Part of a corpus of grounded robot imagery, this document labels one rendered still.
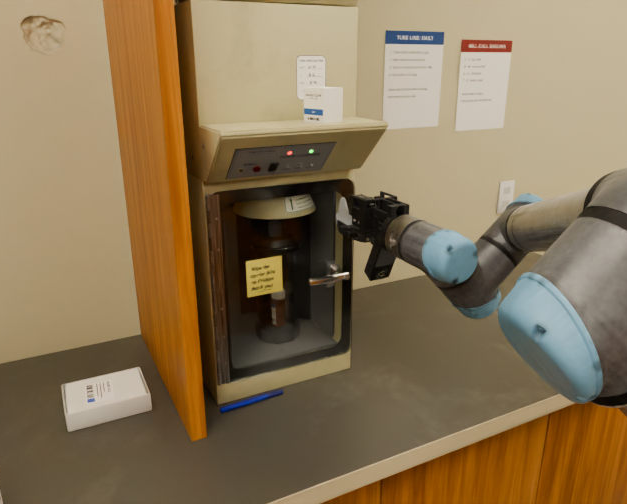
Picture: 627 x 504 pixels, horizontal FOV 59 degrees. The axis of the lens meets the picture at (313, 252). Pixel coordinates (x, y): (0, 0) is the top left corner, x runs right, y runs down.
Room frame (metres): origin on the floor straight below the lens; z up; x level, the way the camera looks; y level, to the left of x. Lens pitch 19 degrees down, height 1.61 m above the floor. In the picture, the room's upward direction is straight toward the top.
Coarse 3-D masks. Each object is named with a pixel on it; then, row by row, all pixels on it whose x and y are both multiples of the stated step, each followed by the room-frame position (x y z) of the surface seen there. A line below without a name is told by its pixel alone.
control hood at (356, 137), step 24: (288, 120) 1.05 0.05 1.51; (360, 120) 1.05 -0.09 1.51; (216, 144) 0.90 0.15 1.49; (240, 144) 0.91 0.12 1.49; (264, 144) 0.93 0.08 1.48; (288, 144) 0.96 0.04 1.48; (336, 144) 1.01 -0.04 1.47; (360, 144) 1.03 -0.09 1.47; (216, 168) 0.93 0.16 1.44; (336, 168) 1.07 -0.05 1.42
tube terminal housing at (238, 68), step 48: (192, 0) 0.98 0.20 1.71; (192, 48) 0.99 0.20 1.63; (240, 48) 1.02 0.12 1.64; (288, 48) 1.06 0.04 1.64; (336, 48) 1.11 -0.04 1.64; (192, 96) 1.01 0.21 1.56; (240, 96) 1.02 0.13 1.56; (288, 96) 1.06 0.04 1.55; (192, 144) 1.03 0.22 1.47; (192, 192) 1.05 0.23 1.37; (192, 240) 1.07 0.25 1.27; (240, 384) 1.00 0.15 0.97; (288, 384) 1.05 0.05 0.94
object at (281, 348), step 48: (240, 192) 1.00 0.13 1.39; (288, 192) 1.04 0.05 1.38; (336, 192) 1.09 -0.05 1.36; (240, 240) 1.00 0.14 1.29; (288, 240) 1.04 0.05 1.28; (336, 240) 1.09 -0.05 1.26; (240, 288) 1.00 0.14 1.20; (288, 288) 1.04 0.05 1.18; (336, 288) 1.09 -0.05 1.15; (240, 336) 0.99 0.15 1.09; (288, 336) 1.04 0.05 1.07; (336, 336) 1.09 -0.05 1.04
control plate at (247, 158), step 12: (300, 144) 0.97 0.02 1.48; (312, 144) 0.98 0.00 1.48; (324, 144) 0.99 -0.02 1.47; (240, 156) 0.93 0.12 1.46; (252, 156) 0.94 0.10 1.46; (264, 156) 0.96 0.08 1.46; (276, 156) 0.97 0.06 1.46; (288, 156) 0.98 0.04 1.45; (300, 156) 0.99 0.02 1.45; (312, 156) 1.01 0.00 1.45; (324, 156) 1.02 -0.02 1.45; (240, 168) 0.96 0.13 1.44; (252, 168) 0.97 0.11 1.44; (264, 168) 0.98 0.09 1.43; (288, 168) 1.01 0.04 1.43; (300, 168) 1.02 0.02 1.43; (312, 168) 1.04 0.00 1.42
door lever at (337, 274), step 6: (336, 264) 1.09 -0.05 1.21; (330, 270) 1.08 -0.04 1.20; (336, 270) 1.07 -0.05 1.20; (342, 270) 1.07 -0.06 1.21; (318, 276) 1.03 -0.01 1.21; (324, 276) 1.03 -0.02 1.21; (330, 276) 1.03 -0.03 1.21; (336, 276) 1.04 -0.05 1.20; (342, 276) 1.04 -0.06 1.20; (348, 276) 1.04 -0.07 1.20; (312, 282) 1.01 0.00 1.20; (318, 282) 1.02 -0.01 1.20; (324, 282) 1.02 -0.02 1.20; (330, 282) 1.03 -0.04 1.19
